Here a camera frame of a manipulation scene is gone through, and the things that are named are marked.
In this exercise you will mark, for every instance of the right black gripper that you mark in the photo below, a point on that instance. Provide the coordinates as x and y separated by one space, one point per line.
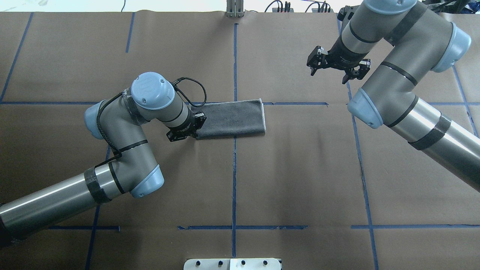
340 57

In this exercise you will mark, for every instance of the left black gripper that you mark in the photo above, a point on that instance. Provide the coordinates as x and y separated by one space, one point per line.
187 127

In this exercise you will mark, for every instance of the pink towel with white edging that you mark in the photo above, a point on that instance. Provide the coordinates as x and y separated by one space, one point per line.
232 119

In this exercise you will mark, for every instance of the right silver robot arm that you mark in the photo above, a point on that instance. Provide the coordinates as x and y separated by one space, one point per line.
422 42

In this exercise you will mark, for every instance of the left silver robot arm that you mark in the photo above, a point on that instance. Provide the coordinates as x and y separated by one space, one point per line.
131 168

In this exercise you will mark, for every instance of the lower orange black connector box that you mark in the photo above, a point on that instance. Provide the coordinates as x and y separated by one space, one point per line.
318 6

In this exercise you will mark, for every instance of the orange black connector box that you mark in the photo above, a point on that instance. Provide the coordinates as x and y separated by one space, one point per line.
318 6
279 6

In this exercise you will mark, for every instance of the upper orange black connector box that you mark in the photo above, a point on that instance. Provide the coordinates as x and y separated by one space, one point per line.
279 6

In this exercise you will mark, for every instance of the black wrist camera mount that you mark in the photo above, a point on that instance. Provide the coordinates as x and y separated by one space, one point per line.
346 13

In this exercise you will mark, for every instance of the aluminium frame post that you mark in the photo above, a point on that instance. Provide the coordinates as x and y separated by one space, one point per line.
235 8

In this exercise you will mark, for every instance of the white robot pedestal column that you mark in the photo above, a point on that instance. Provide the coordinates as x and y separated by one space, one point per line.
233 264

